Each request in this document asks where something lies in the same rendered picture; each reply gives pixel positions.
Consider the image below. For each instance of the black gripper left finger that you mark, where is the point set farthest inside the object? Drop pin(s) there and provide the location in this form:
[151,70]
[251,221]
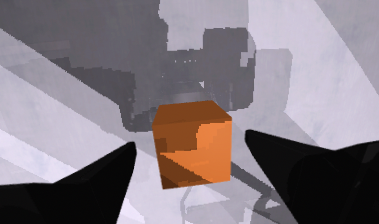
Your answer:
[92,195]

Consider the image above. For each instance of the orange block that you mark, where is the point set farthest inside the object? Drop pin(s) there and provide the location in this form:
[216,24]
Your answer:
[193,143]

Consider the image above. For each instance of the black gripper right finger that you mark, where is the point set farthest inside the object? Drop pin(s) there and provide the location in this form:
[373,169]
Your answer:
[318,185]

